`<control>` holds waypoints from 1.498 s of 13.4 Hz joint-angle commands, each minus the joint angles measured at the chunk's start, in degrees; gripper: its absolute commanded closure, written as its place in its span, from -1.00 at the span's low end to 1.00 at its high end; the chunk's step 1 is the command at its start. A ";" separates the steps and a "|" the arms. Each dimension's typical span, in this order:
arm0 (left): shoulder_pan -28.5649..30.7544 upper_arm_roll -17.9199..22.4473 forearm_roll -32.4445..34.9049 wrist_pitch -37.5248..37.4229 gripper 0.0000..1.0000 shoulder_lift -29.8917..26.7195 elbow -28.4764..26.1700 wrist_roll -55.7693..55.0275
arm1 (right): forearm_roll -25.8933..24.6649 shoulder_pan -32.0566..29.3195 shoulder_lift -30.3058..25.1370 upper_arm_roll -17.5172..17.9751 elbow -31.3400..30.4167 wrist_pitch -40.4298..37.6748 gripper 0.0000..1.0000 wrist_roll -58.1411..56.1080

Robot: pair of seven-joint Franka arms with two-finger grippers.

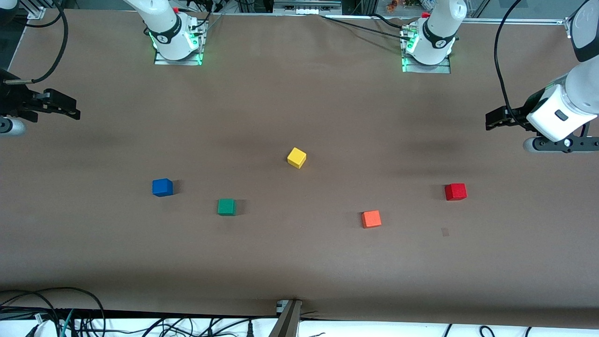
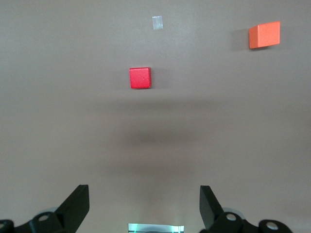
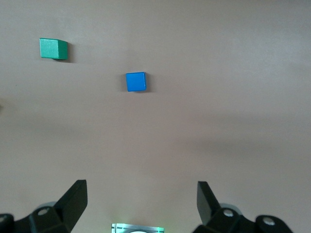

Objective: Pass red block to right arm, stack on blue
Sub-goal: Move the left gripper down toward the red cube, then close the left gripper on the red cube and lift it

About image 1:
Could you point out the brown table cover sheet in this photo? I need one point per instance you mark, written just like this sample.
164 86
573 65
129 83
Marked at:
299 262

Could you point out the green wooden cube block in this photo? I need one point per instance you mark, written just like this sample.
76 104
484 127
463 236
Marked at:
226 207

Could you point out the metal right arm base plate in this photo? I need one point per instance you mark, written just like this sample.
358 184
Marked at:
180 60

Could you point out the blue wooden cube block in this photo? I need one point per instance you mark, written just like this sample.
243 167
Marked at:
162 188

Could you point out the yellow wooden cube block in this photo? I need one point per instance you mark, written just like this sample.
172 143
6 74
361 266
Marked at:
296 157

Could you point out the orange wooden cube block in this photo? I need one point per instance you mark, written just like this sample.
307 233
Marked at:
371 219

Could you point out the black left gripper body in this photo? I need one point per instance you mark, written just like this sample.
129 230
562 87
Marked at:
516 115

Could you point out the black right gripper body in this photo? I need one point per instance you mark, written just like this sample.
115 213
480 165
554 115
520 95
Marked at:
15 100

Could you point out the aluminium frame rail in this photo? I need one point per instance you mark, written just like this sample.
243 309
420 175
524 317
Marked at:
514 21

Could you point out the red wooden cube block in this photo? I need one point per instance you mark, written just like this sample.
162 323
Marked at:
456 192

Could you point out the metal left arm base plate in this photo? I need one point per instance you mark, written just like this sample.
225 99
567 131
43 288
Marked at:
428 68

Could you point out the aluminium corner bracket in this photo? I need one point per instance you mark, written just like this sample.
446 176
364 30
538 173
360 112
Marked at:
37 13
570 25

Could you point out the grey multi-port power strip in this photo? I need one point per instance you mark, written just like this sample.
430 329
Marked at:
306 6

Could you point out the metal camera mount pole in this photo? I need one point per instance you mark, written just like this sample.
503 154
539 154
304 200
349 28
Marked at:
286 323

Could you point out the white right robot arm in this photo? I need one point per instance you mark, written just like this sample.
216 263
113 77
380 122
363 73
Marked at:
164 21

